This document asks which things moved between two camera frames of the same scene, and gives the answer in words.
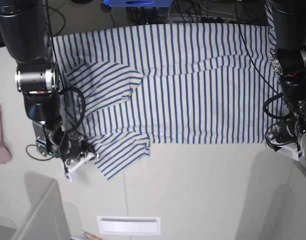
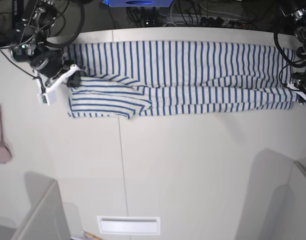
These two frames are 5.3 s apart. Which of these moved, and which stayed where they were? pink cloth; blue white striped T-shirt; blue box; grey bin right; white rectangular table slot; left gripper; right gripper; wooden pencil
Moved: right gripper; left gripper; blue white striped T-shirt
Stayed: blue box; white rectangular table slot; pink cloth; grey bin right; wooden pencil
